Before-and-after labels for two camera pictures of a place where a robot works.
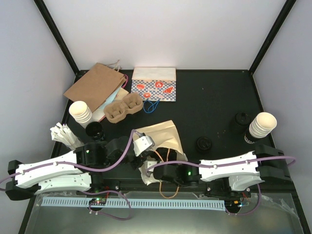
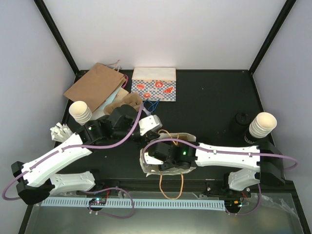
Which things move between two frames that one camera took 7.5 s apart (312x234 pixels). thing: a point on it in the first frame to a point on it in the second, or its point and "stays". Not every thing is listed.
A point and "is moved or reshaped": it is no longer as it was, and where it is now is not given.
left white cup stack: x=82 y=113 stays
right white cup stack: x=262 y=126 stays
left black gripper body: x=136 y=165 to x=146 y=139
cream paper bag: x=164 y=135 is moved or reshaped
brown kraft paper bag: x=97 y=85 stays
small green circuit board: x=98 y=201 stays
